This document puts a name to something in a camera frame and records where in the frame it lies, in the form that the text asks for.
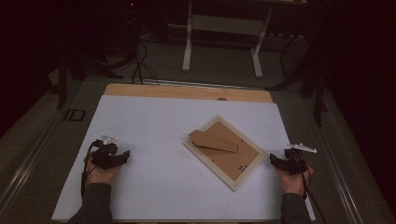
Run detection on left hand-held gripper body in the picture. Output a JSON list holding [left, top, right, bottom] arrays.
[[90, 133, 120, 171]]

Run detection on white metal desk frame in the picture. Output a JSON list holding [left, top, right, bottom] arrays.
[[181, 0, 275, 78]]

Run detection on person's right hand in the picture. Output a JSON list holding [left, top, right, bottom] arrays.
[[276, 166, 315, 198]]

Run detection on black floor cable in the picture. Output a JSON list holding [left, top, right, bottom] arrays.
[[131, 40, 161, 86]]

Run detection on wooden picture frame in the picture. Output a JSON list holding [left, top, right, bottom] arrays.
[[182, 115, 267, 192]]

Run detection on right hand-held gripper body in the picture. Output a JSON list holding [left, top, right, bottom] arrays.
[[283, 143, 318, 175]]

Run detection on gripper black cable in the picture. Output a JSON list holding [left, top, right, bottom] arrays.
[[80, 141, 95, 200], [300, 166, 327, 224]]

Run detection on white table cover sheet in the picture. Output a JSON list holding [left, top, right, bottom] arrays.
[[50, 94, 316, 222]]

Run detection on person's left hand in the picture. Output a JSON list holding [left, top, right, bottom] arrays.
[[84, 155, 121, 186]]

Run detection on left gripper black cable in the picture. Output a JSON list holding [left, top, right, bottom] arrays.
[[80, 141, 95, 200]]

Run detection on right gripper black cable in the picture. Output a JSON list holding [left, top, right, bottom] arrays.
[[300, 166, 327, 224]]

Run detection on black tripod stand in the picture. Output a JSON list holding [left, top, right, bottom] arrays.
[[265, 27, 330, 127], [55, 46, 125, 110]]

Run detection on black floor bracket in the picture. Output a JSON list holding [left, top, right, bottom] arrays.
[[64, 108, 86, 122]]

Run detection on aluminium rail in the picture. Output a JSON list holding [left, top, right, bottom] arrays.
[[303, 96, 363, 224], [141, 78, 265, 91], [0, 119, 64, 208]]

